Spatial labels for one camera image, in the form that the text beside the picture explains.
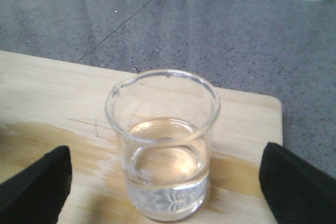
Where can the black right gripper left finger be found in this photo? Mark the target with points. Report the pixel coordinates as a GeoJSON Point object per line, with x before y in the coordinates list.
{"type": "Point", "coordinates": [38, 193]}

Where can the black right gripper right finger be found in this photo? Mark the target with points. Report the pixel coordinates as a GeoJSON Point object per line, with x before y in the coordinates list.
{"type": "Point", "coordinates": [295, 191]}

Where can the clear glass beaker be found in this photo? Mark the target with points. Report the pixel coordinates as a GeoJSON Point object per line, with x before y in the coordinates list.
{"type": "Point", "coordinates": [163, 120]}

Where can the wooden cutting board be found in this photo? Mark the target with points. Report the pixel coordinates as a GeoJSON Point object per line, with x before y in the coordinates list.
{"type": "Point", "coordinates": [46, 103]}

